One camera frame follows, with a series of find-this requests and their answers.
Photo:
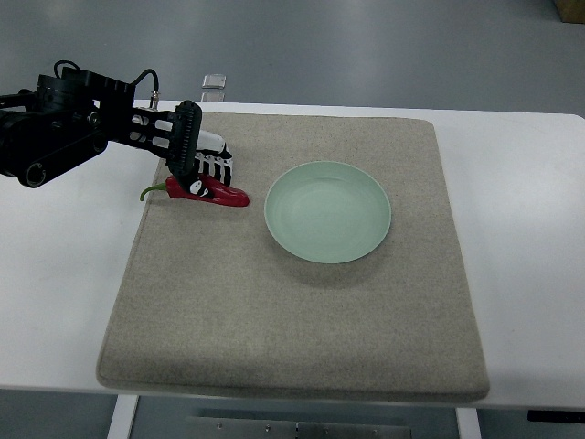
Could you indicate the red pepper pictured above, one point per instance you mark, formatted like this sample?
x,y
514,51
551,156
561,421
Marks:
x,y
207,189

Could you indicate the white table leg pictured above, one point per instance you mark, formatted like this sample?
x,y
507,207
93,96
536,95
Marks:
x,y
123,416
468,423

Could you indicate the beige felt mat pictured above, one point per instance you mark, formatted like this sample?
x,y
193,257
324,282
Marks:
x,y
211,304

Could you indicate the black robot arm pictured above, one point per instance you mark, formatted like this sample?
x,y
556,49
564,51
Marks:
x,y
74,114

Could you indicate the white left table leg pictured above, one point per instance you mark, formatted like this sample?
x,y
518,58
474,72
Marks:
x,y
123,416

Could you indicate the metal base plate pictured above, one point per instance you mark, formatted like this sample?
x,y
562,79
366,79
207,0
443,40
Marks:
x,y
210,427

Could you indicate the black table control panel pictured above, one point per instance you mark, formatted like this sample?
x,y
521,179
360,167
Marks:
x,y
540,416

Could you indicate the light green plate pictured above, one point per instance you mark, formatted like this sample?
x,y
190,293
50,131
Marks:
x,y
327,212

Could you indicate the white right table leg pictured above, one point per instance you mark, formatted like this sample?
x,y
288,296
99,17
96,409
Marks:
x,y
468,423

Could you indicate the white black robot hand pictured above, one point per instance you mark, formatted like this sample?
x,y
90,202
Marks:
x,y
212,158

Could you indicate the cardboard box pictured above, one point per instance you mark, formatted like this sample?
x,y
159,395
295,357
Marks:
x,y
571,11

